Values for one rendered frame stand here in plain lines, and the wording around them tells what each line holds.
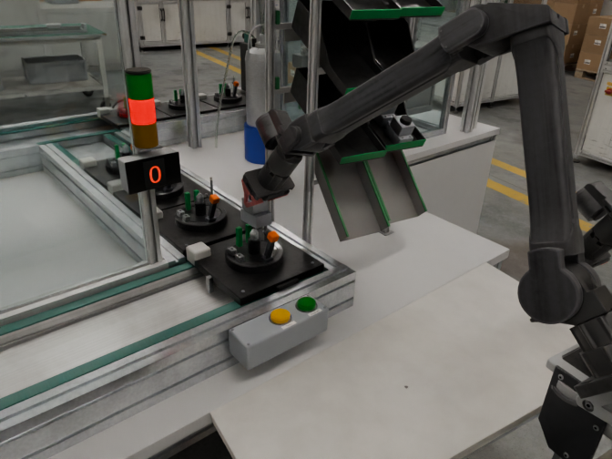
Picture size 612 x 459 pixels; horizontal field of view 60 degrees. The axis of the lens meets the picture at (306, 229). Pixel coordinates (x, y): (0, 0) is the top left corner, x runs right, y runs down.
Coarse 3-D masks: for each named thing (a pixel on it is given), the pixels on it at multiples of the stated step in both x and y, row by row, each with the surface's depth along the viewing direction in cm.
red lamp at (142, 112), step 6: (132, 102) 105; (138, 102) 105; (144, 102) 105; (150, 102) 106; (132, 108) 106; (138, 108) 105; (144, 108) 106; (150, 108) 107; (132, 114) 106; (138, 114) 106; (144, 114) 106; (150, 114) 107; (132, 120) 107; (138, 120) 107; (144, 120) 107; (150, 120) 107; (156, 120) 109
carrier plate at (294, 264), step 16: (224, 240) 135; (224, 256) 128; (288, 256) 129; (304, 256) 130; (208, 272) 122; (224, 272) 122; (240, 272) 122; (272, 272) 123; (288, 272) 123; (304, 272) 123; (224, 288) 118; (240, 288) 117; (256, 288) 117; (272, 288) 118; (240, 304) 114
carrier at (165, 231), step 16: (176, 208) 151; (192, 208) 147; (208, 208) 147; (224, 208) 152; (160, 224) 142; (176, 224) 142; (192, 224) 138; (208, 224) 139; (224, 224) 143; (240, 224) 144; (176, 240) 134; (192, 240) 135; (208, 240) 135
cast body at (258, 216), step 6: (258, 204) 119; (264, 204) 120; (240, 210) 123; (246, 210) 121; (252, 210) 119; (258, 210) 120; (264, 210) 121; (246, 216) 121; (252, 216) 119; (258, 216) 119; (264, 216) 120; (270, 216) 121; (246, 222) 122; (252, 222) 120; (258, 222) 119; (264, 222) 120; (270, 222) 122; (258, 228) 120
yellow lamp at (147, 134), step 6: (132, 126) 108; (138, 126) 107; (144, 126) 107; (150, 126) 108; (156, 126) 109; (132, 132) 109; (138, 132) 108; (144, 132) 108; (150, 132) 108; (156, 132) 110; (138, 138) 108; (144, 138) 108; (150, 138) 109; (156, 138) 110; (138, 144) 109; (144, 144) 109; (150, 144) 109; (156, 144) 110
